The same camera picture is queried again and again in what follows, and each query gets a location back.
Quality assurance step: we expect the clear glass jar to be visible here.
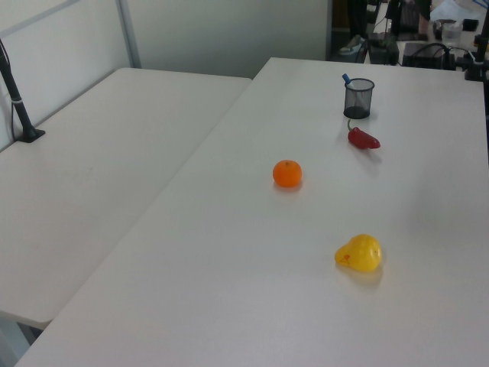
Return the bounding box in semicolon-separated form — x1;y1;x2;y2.
440;21;462;44

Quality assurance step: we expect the dark trouser leg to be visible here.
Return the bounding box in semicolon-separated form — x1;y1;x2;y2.
345;0;368;39

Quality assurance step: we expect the black mesh pen cup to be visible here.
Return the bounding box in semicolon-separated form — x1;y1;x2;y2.
342;77;376;119

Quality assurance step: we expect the red chili pepper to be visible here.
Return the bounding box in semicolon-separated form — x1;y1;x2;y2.
346;119;382;151

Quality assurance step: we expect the black electronics box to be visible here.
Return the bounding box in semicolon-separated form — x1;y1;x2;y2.
402;41;458;71

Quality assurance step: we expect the grey aluminium partition post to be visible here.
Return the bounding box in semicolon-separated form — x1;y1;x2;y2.
115;0;143;70

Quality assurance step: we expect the white side table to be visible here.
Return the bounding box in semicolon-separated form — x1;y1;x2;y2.
0;67;254;330

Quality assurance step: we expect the dark bag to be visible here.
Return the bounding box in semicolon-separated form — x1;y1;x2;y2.
368;31;400;67

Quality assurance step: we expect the orange mandarin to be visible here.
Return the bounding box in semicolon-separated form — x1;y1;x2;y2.
271;159;303;189

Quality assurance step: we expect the white and green shoe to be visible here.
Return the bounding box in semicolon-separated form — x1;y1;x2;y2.
338;35;364;57

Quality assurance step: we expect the black pole camera stand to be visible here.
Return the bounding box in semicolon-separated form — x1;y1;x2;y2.
0;37;47;144

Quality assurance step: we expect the black clamp camera stand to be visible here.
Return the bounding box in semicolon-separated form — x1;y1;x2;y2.
463;0;489;82

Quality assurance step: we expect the yellow toy pear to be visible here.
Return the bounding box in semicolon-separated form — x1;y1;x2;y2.
334;233;384;274

